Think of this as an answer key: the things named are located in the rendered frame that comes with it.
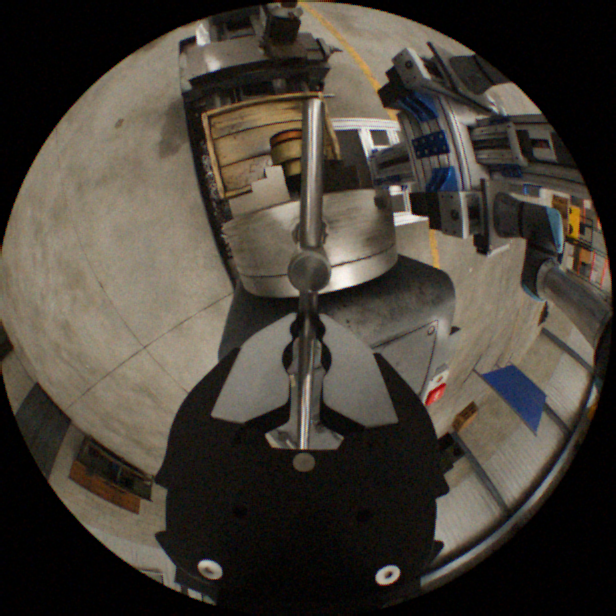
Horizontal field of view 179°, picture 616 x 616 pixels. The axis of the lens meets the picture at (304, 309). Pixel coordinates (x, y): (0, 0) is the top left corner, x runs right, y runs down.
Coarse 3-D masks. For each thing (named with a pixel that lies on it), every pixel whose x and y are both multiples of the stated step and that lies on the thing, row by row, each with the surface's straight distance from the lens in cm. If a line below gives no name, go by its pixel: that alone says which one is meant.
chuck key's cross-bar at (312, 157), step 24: (312, 120) 12; (312, 144) 11; (312, 168) 11; (312, 192) 11; (312, 216) 11; (312, 240) 11; (312, 312) 12; (312, 336) 13; (312, 360) 14; (312, 384) 15
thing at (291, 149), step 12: (288, 132) 39; (300, 132) 39; (276, 144) 40; (288, 144) 38; (300, 144) 38; (276, 156) 38; (288, 156) 37; (300, 156) 36; (288, 168) 38; (300, 168) 37; (288, 180) 42
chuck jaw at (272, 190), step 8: (272, 168) 38; (280, 168) 38; (272, 176) 38; (280, 176) 38; (256, 184) 37; (264, 184) 37; (272, 184) 37; (280, 184) 37; (256, 192) 37; (264, 192) 37; (272, 192) 37; (280, 192) 37; (232, 200) 37; (240, 200) 37; (248, 200) 37; (256, 200) 37; (264, 200) 37; (272, 200) 37; (280, 200) 37; (288, 200) 37; (232, 208) 37; (240, 208) 37; (248, 208) 37; (256, 208) 37
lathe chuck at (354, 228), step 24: (336, 192) 25; (360, 192) 26; (384, 192) 32; (240, 216) 28; (264, 216) 25; (288, 216) 24; (336, 216) 24; (360, 216) 26; (384, 216) 30; (240, 240) 29; (264, 240) 26; (288, 240) 24; (336, 240) 25; (360, 240) 26; (384, 240) 30; (240, 264) 32; (264, 264) 27; (288, 264) 25; (336, 264) 25
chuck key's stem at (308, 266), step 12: (300, 252) 10; (312, 252) 10; (324, 252) 11; (300, 264) 10; (312, 264) 10; (324, 264) 10; (288, 276) 10; (300, 276) 10; (312, 276) 10; (324, 276) 10; (300, 288) 10; (312, 288) 10
